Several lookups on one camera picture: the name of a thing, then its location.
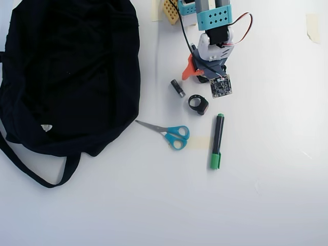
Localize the blue-grey gripper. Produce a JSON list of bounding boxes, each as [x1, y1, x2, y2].
[[182, 48, 228, 81]]

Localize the black fabric bag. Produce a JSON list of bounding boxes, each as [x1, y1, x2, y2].
[[0, 0, 141, 189]]

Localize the black cylindrical battery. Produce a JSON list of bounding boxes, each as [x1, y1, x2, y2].
[[170, 79, 186, 98]]

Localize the yellow perforated base block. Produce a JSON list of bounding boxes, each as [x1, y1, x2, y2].
[[162, 0, 180, 26]]

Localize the long beige tape strip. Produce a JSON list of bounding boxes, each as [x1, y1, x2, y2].
[[151, 0, 165, 22]]

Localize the green and black marker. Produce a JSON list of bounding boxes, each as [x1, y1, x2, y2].
[[210, 113, 226, 170]]

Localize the small beige tape strip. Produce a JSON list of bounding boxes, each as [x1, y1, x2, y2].
[[188, 136, 212, 150]]

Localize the torn beige tape piece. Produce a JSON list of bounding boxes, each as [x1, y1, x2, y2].
[[306, 14, 321, 45]]

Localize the square camera circuit board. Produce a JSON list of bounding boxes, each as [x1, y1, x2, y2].
[[209, 74, 234, 99]]

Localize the black ring device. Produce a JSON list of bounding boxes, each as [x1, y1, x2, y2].
[[188, 94, 209, 116]]

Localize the black camera cable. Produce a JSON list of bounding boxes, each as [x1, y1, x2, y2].
[[170, 0, 222, 78]]

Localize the blue handled scissors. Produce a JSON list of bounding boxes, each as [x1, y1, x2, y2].
[[135, 119, 190, 151]]

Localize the red and white servo wire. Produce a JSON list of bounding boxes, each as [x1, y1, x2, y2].
[[222, 12, 254, 48]]

